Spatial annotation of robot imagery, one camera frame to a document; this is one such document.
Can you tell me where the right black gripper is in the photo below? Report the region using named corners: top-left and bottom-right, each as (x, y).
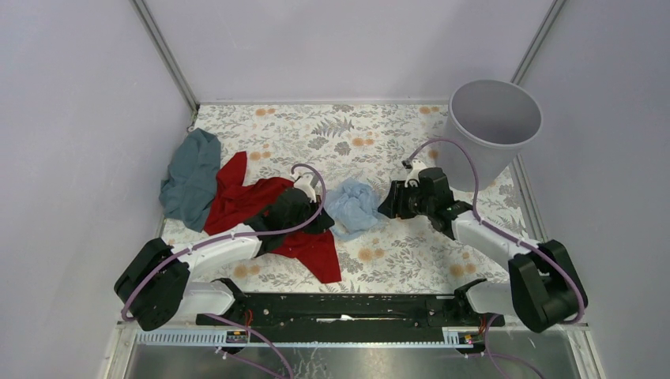
top-left (377, 180), bottom-right (434, 220)

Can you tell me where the light blue plastic trash bag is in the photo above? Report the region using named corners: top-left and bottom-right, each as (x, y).
top-left (324, 178), bottom-right (387, 242)

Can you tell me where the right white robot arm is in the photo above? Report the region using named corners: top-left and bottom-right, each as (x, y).
top-left (378, 167), bottom-right (589, 332)

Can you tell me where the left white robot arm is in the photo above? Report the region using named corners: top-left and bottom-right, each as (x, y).
top-left (114, 188), bottom-right (334, 331)

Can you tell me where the grey plastic trash bin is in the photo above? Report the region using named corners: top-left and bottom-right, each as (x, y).
top-left (435, 80), bottom-right (543, 192)

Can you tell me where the floral patterned table mat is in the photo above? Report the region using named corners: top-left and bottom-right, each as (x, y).
top-left (147, 103), bottom-right (545, 295)

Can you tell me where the red cloth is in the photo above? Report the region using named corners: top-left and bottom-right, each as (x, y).
top-left (203, 152), bottom-right (341, 283)

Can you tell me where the teal grey cloth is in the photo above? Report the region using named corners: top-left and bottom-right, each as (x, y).
top-left (159, 129), bottom-right (221, 232)

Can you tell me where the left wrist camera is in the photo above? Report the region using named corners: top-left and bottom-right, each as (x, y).
top-left (292, 173), bottom-right (318, 203)

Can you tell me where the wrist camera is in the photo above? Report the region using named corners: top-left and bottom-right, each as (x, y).
top-left (292, 173), bottom-right (318, 203)
top-left (401, 159), bottom-right (427, 188)

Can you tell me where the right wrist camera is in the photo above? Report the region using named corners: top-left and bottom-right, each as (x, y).
top-left (401, 159), bottom-right (427, 188)

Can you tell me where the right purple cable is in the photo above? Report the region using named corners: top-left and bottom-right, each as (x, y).
top-left (405, 137), bottom-right (586, 325)

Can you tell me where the purple cable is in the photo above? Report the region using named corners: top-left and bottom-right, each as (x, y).
top-left (405, 137), bottom-right (586, 325)
top-left (120, 163), bottom-right (327, 323)

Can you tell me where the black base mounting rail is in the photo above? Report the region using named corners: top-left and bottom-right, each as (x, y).
top-left (222, 292), bottom-right (505, 345)

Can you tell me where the white slotted cable duct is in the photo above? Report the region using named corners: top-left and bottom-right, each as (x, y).
top-left (134, 326), bottom-right (480, 350)

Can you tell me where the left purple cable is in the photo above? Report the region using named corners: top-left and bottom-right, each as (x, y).
top-left (120, 163), bottom-right (327, 323)

